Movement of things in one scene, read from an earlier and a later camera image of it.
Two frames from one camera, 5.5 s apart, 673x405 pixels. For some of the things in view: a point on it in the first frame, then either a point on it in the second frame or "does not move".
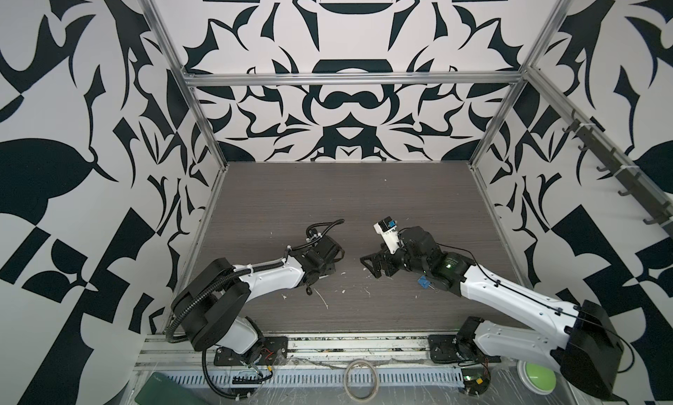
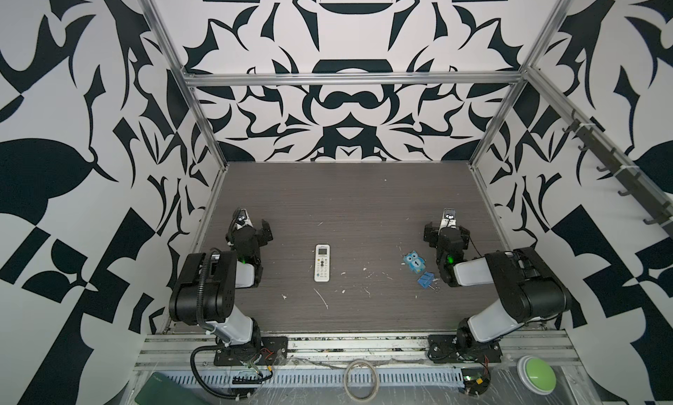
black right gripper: x=377 y=258 -> x=431 y=233
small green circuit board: x=476 y=380 does not move
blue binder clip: x=423 y=282 does not move
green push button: x=539 y=379 does not move
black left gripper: x=331 y=270 -> x=262 y=234
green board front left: x=161 y=389 does not move
